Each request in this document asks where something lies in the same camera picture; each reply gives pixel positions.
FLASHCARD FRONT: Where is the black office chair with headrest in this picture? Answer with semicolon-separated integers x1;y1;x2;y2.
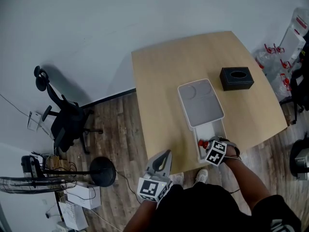
33;65;104;155

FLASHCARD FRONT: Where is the white perforated box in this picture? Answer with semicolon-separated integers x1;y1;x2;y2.
58;201;89;231

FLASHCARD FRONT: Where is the black mesh office chair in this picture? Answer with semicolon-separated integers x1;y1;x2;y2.
280;49;309;125

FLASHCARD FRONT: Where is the brown cardboard box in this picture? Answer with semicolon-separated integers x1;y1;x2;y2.
47;157;71;172

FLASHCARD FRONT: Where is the white box with grey lid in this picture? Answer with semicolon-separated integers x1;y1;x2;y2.
177;78;227;164

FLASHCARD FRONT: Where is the white sneaker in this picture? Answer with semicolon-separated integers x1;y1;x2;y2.
194;169;209;185
172;172;185;186

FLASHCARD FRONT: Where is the pile of empty water bottles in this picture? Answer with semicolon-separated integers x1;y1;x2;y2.
253;42;294;101

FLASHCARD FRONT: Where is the person's left forearm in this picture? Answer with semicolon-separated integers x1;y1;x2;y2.
123;199;159;232

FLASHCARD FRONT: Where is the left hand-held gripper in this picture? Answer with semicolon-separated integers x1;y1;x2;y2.
137;149;173;203

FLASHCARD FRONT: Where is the white carton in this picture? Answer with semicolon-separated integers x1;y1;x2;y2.
66;181;102;210

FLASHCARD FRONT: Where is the white paper sheet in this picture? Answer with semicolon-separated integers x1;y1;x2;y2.
27;111;42;132

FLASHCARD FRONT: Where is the person's black clothing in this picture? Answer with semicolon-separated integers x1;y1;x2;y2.
154;182;302;232

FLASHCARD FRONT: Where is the black tissue box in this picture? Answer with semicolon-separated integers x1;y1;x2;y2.
219;66;255;92

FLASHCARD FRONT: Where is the person's right forearm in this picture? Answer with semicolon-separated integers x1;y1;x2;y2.
223;153;272;211

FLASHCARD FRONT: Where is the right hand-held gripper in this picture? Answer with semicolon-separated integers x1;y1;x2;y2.
205;136;241;167

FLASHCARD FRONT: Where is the white water dispenser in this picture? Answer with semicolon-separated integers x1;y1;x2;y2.
280;7;309;66

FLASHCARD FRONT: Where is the black standing fan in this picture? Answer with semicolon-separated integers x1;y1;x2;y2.
0;155;117;195

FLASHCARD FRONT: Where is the grey metal box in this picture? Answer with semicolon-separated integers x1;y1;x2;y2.
295;148;309;181

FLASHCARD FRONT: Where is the black round base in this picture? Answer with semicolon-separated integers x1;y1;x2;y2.
289;139;309;178

